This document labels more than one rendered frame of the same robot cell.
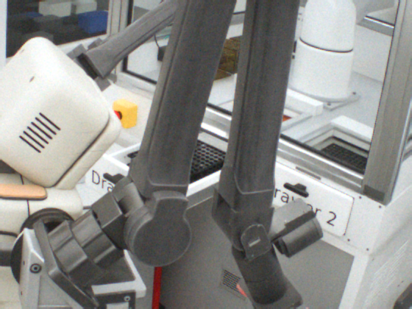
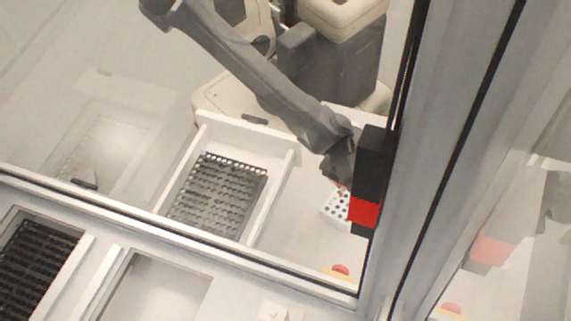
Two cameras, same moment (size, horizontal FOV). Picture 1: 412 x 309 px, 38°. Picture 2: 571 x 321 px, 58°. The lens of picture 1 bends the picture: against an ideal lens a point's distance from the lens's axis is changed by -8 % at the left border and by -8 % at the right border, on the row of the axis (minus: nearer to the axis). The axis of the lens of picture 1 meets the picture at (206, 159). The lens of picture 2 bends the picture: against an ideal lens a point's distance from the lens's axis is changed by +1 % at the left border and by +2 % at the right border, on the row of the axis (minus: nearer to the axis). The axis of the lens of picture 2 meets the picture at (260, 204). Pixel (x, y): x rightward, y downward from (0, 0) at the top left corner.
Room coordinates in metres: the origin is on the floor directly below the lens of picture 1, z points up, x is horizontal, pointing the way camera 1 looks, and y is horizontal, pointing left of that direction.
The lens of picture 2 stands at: (2.17, 0.10, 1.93)
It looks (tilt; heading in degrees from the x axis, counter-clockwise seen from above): 60 degrees down; 174
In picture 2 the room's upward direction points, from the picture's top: 10 degrees counter-clockwise
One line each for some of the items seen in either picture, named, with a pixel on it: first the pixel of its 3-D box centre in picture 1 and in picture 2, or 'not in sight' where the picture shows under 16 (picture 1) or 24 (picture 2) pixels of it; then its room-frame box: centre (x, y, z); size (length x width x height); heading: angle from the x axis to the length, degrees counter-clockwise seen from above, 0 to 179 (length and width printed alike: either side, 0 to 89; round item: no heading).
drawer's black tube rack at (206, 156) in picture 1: (179, 165); not in sight; (1.52, 0.07, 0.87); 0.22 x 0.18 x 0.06; 143
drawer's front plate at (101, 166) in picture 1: (124, 187); not in sight; (1.36, 0.19, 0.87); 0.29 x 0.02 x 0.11; 53
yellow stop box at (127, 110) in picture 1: (123, 113); not in sight; (1.80, 0.27, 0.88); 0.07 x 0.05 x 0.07; 53
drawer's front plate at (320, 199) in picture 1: (302, 196); not in sight; (1.43, -0.25, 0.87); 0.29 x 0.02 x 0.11; 53
